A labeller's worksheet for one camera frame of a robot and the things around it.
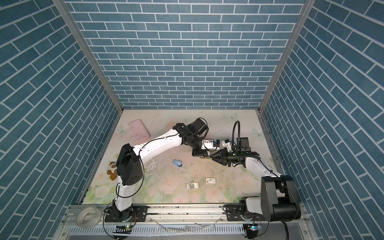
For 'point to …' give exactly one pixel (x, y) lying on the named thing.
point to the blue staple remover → (177, 163)
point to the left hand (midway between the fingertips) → (207, 151)
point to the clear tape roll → (88, 217)
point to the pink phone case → (138, 131)
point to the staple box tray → (192, 185)
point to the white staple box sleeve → (210, 180)
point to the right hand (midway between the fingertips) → (211, 156)
